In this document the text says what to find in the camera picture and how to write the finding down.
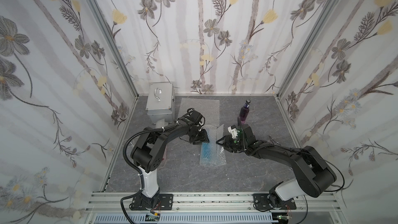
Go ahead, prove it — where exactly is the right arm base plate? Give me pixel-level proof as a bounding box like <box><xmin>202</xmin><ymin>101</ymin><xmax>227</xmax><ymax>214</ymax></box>
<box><xmin>252</xmin><ymin>194</ymin><xmax>297</xmax><ymax>212</ymax></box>

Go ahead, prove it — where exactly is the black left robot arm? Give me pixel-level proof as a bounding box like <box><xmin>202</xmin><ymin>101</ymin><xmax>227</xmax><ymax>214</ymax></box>
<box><xmin>122</xmin><ymin>108</ymin><xmax>209</xmax><ymax>199</ymax></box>

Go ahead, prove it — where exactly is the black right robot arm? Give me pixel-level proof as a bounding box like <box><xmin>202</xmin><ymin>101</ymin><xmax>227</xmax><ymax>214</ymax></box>
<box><xmin>216</xmin><ymin>134</ymin><xmax>337</xmax><ymax>201</ymax></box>

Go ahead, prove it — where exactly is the black corrugated cable hose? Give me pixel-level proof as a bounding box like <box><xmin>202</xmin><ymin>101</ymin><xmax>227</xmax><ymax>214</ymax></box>
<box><xmin>122</xmin><ymin>127</ymin><xmax>175</xmax><ymax>175</ymax></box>

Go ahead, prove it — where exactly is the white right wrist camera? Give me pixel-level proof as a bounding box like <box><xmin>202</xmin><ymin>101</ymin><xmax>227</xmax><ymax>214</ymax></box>
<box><xmin>228</xmin><ymin>125</ymin><xmax>239</xmax><ymax>140</ymax></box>

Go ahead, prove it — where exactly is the blue glass bottle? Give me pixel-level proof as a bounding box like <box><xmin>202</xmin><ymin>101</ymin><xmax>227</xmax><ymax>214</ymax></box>
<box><xmin>201</xmin><ymin>143</ymin><xmax>212</xmax><ymax>161</ymax></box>

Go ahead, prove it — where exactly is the white slotted cable duct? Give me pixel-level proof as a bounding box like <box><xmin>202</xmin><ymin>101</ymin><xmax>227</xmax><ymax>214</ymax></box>
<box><xmin>93</xmin><ymin>213</ymin><xmax>278</xmax><ymax>224</ymax></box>

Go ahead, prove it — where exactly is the aluminium frame rail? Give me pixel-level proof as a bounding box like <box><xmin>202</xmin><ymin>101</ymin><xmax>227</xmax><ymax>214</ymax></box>
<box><xmin>85</xmin><ymin>192</ymin><xmax>342</xmax><ymax>214</ymax></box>

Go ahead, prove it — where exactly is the purple glass bottle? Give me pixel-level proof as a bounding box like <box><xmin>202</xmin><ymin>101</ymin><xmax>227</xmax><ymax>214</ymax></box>
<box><xmin>238</xmin><ymin>99</ymin><xmax>251</xmax><ymax>124</ymax></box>

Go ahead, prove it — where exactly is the silver metal first-aid case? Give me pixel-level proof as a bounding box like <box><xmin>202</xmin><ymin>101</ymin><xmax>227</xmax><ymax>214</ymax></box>
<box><xmin>146</xmin><ymin>82</ymin><xmax>175</xmax><ymax>124</ymax></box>

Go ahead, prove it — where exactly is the bubble wrap sheet stack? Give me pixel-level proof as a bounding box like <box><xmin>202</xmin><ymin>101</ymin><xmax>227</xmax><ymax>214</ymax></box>
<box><xmin>178</xmin><ymin>98</ymin><xmax>220</xmax><ymax>127</ymax></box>

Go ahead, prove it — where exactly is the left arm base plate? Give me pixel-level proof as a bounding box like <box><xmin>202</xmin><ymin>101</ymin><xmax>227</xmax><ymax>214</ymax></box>
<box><xmin>129</xmin><ymin>194</ymin><xmax>174</xmax><ymax>211</ymax></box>

